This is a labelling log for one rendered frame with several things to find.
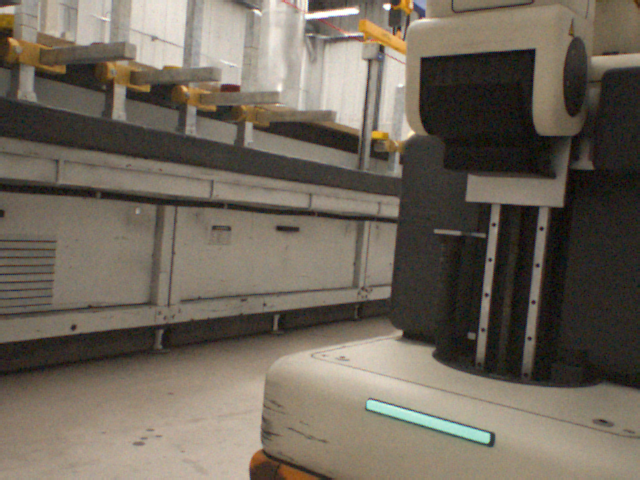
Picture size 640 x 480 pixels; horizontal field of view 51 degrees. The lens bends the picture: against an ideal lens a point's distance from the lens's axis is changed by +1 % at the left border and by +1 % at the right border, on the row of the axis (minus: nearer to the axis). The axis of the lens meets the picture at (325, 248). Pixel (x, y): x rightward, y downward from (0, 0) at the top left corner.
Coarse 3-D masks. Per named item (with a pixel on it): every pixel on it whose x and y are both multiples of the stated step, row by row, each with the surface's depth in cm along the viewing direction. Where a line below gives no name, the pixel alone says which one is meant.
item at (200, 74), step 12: (132, 72) 170; (144, 72) 167; (156, 72) 165; (168, 72) 162; (180, 72) 160; (192, 72) 158; (204, 72) 156; (216, 72) 155; (96, 84) 178; (144, 84) 170; (156, 84) 168
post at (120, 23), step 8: (112, 0) 168; (120, 0) 166; (128, 0) 168; (112, 8) 168; (120, 8) 166; (128, 8) 168; (112, 16) 168; (120, 16) 167; (128, 16) 169; (112, 24) 168; (120, 24) 167; (128, 24) 169; (112, 32) 168; (120, 32) 167; (128, 32) 169; (112, 40) 168; (120, 40) 167; (128, 40) 169; (112, 88) 168; (120, 88) 169; (112, 96) 168; (120, 96) 169; (112, 104) 168; (120, 104) 169
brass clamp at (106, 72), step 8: (104, 64) 165; (112, 64) 166; (120, 64) 167; (96, 72) 167; (104, 72) 165; (112, 72) 165; (120, 72) 167; (128, 72) 169; (104, 80) 166; (112, 80) 166; (120, 80) 168; (128, 80) 170; (128, 88) 173; (136, 88) 172; (144, 88) 174
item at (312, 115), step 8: (224, 112) 219; (264, 112) 210; (272, 112) 208; (280, 112) 206; (288, 112) 205; (296, 112) 203; (304, 112) 201; (312, 112) 199; (320, 112) 198; (328, 112) 196; (336, 112) 198; (224, 120) 220; (232, 120) 218; (264, 120) 211; (272, 120) 209; (280, 120) 207; (288, 120) 205; (296, 120) 204; (304, 120) 202; (312, 120) 200; (320, 120) 199; (328, 120) 197
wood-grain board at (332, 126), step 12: (0, 36) 164; (36, 36) 166; (48, 36) 169; (132, 60) 190; (168, 84) 208; (180, 84) 206; (204, 84) 214; (276, 108) 245; (288, 108) 251; (348, 132) 288
